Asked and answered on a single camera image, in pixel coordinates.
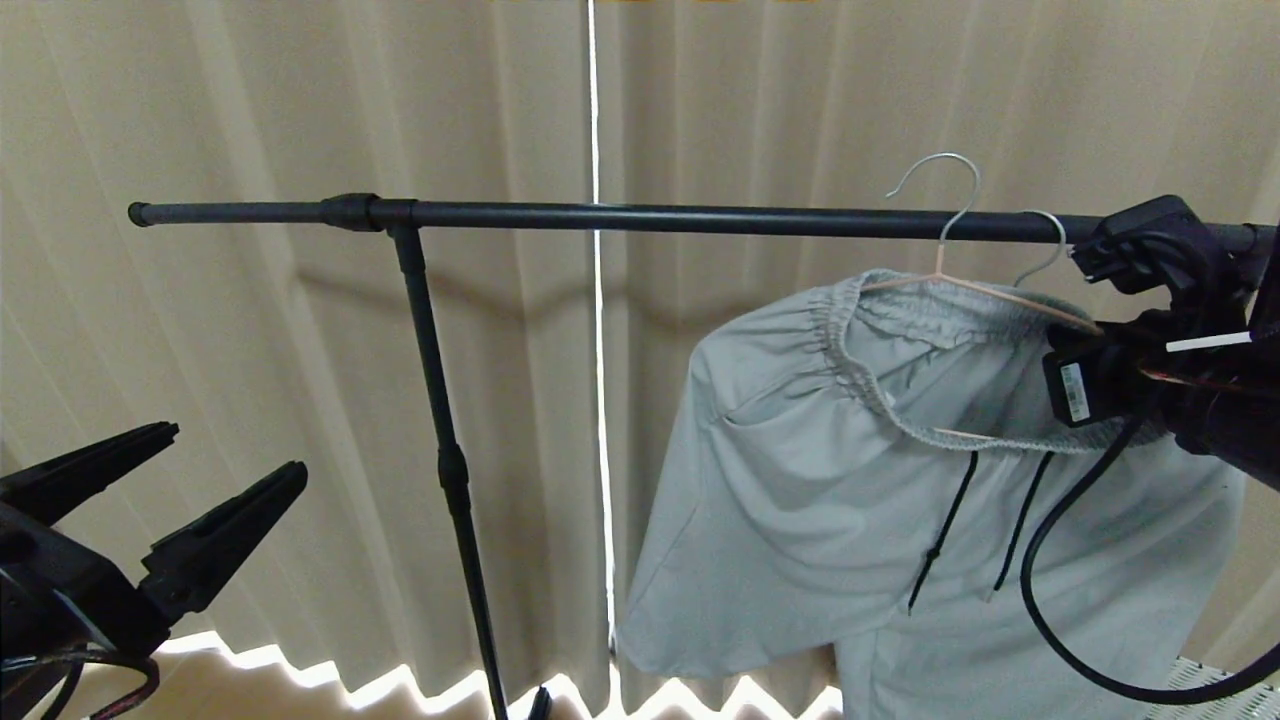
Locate white laundry basket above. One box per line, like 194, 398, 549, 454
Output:
1150, 655, 1280, 720

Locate black clothes rack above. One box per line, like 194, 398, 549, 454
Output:
128, 193, 1280, 720

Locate black cable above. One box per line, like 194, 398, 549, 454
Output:
1020, 415, 1280, 706

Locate pale grey shorts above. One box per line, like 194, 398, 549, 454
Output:
615, 268, 1246, 720

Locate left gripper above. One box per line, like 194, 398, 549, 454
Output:
0, 422, 309, 701

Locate beige curtain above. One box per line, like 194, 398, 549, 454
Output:
0, 0, 1280, 701

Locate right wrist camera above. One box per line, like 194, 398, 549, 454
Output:
1070, 195, 1236, 301

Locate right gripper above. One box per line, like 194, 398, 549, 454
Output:
1042, 310, 1201, 431

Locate pink clothes hanger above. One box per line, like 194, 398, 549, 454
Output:
1013, 210, 1071, 291
860, 153, 1104, 443

